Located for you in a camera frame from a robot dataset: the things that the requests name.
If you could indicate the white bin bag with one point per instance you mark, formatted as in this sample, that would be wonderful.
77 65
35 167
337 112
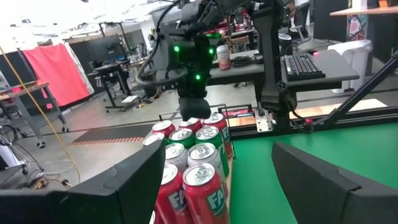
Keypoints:
354 59

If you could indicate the black mug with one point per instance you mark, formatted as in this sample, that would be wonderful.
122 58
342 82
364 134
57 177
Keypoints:
285 43

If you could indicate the wooden workbench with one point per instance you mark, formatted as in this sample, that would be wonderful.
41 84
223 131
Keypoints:
363 11

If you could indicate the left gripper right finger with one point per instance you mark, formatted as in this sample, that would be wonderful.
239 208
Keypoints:
311 193

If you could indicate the pink tumbler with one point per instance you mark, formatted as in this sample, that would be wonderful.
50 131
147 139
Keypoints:
224 57

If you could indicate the black floor mat orange edge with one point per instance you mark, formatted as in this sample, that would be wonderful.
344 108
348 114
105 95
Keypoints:
109 132

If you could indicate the backlit computer keyboard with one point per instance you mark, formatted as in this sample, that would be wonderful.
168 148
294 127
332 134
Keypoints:
303 67

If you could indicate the wooden rolling table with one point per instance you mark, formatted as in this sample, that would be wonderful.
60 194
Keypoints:
25 88

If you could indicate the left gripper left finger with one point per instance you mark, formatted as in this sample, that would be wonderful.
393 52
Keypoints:
136 186

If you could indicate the silver mounting bracket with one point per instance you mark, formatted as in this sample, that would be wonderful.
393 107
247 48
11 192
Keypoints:
263 121

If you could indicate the green table mat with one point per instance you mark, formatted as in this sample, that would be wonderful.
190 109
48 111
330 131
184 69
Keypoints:
255 186

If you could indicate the wooden shelf black frame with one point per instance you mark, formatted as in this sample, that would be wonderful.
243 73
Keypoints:
230 183

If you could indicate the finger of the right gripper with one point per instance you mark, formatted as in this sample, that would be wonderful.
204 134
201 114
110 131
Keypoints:
194 109

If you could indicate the red cloth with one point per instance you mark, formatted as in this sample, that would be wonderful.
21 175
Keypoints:
56 74

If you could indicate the person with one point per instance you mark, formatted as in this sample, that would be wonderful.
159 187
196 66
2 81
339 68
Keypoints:
298 14

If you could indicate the dark grey desk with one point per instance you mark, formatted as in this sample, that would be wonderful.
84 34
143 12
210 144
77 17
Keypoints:
335 68

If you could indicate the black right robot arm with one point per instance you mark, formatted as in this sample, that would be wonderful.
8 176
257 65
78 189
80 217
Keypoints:
267 62

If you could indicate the black rolling desk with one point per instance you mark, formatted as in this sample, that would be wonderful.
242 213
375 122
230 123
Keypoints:
112 67

